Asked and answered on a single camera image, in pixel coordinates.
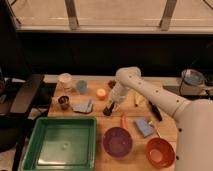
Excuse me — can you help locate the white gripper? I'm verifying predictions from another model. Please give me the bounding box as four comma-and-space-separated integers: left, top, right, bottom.
110, 83, 129, 103

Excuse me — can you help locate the black eraser block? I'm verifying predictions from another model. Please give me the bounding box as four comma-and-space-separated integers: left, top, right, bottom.
103, 103, 115, 116

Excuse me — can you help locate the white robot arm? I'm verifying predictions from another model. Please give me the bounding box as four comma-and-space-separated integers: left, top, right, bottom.
110, 67, 213, 171

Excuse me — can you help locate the brown grape bunch toy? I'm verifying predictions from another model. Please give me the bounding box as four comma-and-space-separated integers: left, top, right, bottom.
108, 80, 116, 89

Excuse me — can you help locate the orange cup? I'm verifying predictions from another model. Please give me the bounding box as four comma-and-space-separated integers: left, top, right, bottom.
96, 88, 107, 100

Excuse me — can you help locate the yellow banana toy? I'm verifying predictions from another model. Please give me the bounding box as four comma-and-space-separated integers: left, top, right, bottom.
134, 92, 144, 107

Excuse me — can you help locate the orange spoon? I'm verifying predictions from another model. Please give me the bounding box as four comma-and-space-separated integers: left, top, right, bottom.
121, 114, 127, 130

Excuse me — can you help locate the blue-grey crumpled cloth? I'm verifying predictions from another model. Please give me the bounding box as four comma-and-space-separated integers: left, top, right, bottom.
73, 99, 93, 114

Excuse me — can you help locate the blue cup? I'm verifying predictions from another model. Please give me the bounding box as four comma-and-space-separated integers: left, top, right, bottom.
76, 80, 87, 94

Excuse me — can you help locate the purple bowl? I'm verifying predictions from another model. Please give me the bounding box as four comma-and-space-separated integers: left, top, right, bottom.
103, 127, 133, 157

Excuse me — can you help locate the silver metal spoon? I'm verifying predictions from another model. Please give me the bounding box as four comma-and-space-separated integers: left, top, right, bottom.
148, 121, 161, 138

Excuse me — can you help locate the dark small cup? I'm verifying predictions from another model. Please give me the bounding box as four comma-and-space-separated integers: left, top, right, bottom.
58, 96, 70, 110

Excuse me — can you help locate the orange-red bowl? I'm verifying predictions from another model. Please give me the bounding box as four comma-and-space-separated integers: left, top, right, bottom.
145, 138, 175, 169

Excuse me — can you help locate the green plastic tray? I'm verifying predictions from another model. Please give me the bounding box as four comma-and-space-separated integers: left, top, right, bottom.
21, 117, 96, 171

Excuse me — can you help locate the black chair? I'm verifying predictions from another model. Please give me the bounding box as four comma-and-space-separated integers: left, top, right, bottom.
0, 73, 58, 171

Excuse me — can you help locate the black handled tool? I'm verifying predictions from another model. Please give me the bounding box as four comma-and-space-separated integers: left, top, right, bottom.
149, 101, 163, 121

